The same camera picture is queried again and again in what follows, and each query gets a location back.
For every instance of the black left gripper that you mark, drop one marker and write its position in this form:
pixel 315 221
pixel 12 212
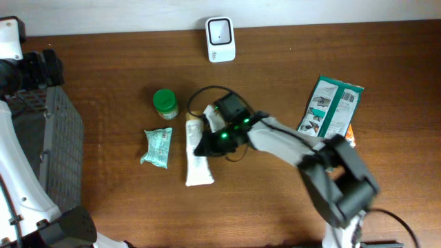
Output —
pixel 36 61

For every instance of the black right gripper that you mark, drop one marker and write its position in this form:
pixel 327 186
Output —
pixel 213 143

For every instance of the white tube with tan cap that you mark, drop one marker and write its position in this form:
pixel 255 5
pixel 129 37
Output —
pixel 198 172

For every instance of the green lid glass jar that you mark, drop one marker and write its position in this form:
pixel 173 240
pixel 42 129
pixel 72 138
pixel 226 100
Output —
pixel 166 104

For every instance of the pale green tissue packet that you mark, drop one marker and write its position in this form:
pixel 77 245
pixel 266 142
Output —
pixel 158 147

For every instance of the green 3M wipes package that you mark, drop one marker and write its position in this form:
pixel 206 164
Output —
pixel 331 108

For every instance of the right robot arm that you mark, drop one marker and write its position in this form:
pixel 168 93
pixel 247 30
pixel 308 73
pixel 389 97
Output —
pixel 338 182

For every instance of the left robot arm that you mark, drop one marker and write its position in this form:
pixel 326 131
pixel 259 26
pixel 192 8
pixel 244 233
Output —
pixel 29 218

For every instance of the white barcode scanner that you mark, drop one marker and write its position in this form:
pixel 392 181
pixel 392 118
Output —
pixel 220 38

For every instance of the grey plastic mesh basket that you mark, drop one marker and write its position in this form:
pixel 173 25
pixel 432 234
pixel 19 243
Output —
pixel 50 132

